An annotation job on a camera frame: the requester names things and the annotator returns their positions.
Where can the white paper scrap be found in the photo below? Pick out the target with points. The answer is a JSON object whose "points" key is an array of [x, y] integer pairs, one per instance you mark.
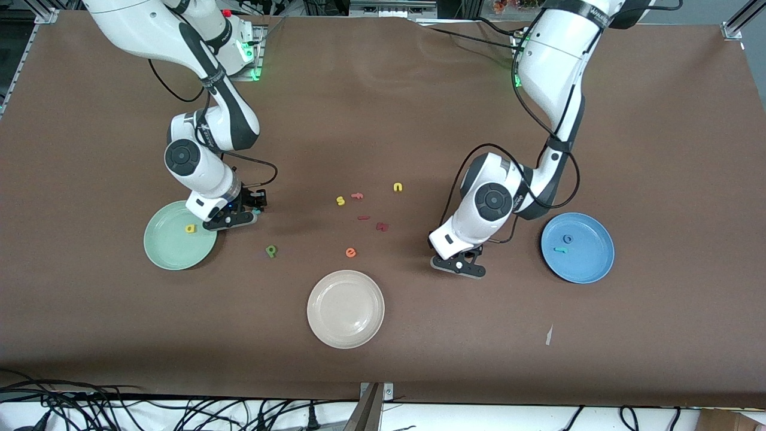
{"points": [[549, 335]]}

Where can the blue round plate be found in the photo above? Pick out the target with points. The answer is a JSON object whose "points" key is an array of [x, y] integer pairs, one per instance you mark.
{"points": [[589, 263]]}

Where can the light green round plate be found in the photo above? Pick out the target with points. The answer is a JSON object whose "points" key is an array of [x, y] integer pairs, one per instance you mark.
{"points": [[167, 245]]}

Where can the beige round plate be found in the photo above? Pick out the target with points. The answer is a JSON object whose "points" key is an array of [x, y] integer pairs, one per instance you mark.
{"points": [[346, 309]]}

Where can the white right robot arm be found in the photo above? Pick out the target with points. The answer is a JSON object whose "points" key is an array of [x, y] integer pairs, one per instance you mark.
{"points": [[137, 24]]}

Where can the grey angled metal strut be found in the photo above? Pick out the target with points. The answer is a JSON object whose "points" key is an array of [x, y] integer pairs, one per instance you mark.
{"points": [[366, 416]]}

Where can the orange plastic objects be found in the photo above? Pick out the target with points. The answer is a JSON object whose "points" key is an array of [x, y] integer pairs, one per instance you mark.
{"points": [[514, 5]]}

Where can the aluminium table frame rail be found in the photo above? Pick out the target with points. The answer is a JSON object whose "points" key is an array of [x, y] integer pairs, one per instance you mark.
{"points": [[733, 30], [46, 16]]}

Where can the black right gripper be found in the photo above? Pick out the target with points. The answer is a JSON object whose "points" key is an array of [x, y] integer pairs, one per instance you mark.
{"points": [[246, 199]]}

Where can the grey metal equipment box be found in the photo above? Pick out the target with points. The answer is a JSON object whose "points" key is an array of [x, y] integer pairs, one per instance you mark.
{"points": [[392, 7]]}

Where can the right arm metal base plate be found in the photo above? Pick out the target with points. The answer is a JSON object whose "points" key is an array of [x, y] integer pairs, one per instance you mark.
{"points": [[260, 48]]}

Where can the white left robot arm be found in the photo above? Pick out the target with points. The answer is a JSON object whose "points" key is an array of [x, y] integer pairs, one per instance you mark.
{"points": [[556, 54]]}

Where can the small metal edge bracket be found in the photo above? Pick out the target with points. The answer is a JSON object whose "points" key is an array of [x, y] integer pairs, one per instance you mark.
{"points": [[388, 392]]}

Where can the brown cardboard box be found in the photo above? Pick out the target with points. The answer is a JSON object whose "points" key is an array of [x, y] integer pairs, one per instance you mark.
{"points": [[730, 422]]}

